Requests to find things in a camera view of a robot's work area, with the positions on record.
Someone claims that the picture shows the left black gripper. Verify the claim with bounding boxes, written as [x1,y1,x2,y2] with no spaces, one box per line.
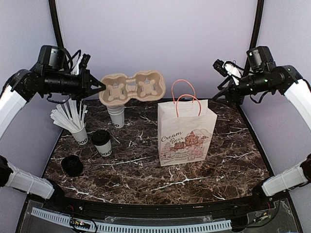
[45,67,106,100]

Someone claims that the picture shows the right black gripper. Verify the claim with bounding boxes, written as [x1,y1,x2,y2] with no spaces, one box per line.
[212,70,274,107]

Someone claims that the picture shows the stack of white paper cups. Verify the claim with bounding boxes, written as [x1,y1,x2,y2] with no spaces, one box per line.
[107,105,125,128]

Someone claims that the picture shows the single black cup lid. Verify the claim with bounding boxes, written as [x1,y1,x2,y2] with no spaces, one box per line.
[91,130,111,146]

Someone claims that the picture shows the brown cardboard cup carrier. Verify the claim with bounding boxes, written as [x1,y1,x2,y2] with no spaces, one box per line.
[99,70,166,106]

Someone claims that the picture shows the printed paper takeout bag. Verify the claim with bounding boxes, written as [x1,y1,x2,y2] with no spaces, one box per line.
[157,93,217,166]

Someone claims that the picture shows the single white paper cup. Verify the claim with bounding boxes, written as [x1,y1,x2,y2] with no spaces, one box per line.
[95,140,112,157]

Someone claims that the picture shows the stack of black lids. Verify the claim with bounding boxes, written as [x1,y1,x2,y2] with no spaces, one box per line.
[61,155,83,177]

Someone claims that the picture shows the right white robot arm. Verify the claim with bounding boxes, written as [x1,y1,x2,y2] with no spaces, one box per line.
[213,60,311,211]

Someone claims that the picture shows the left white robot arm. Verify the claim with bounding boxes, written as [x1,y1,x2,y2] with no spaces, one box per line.
[0,68,106,212]

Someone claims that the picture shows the white cup holding straws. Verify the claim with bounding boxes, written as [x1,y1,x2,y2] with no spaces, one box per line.
[70,126,88,146]

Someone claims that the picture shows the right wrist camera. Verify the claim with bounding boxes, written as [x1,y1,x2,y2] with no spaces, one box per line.
[246,46,276,73]

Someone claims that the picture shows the white slotted cable duct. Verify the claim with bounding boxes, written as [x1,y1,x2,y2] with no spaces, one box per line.
[31,207,232,233]

